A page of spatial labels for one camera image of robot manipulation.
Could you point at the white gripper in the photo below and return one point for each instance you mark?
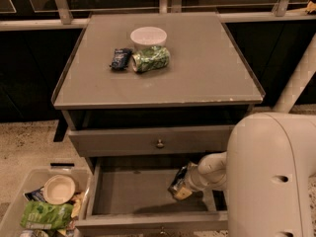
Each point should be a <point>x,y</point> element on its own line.
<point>194,181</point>

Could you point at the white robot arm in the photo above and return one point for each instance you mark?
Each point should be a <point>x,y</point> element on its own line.
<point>265,170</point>

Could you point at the brass middle drawer knob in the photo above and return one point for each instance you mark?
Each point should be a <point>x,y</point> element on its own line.
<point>162,231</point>

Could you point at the brass drawer knob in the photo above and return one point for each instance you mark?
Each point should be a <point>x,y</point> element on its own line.
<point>160,144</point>
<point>162,231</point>

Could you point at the brass top drawer knob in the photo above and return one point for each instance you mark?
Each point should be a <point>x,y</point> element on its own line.
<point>160,144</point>

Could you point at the open grey middle drawer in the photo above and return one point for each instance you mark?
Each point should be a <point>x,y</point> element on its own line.
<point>129,195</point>

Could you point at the grey wooden drawer cabinet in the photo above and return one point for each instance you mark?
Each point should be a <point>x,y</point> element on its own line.
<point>207,81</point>

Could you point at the closed grey top drawer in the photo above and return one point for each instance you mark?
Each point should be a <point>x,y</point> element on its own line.
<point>142,141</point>

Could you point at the crushed green soda can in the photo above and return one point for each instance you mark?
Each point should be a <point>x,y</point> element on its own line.
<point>150,58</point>

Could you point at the yellow snack bag in bin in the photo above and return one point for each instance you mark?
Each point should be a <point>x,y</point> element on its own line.
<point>77,201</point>

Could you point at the beige paper bowl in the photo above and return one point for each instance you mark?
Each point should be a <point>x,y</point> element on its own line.
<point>59,189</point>

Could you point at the blue snack bag in bin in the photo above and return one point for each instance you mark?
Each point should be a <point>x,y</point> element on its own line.
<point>35,195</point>

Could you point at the green chip bag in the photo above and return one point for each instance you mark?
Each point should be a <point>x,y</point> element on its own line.
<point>46,216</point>

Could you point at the dark blue snack packet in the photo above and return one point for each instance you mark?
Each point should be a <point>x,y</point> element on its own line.
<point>121,58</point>

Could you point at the clear plastic storage bin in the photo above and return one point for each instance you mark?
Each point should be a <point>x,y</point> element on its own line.
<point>10,224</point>

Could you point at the white round bowl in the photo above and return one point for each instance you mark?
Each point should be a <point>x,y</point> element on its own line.
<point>148,36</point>

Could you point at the grey metal railing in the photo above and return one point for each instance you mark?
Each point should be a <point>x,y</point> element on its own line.
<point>22,14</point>

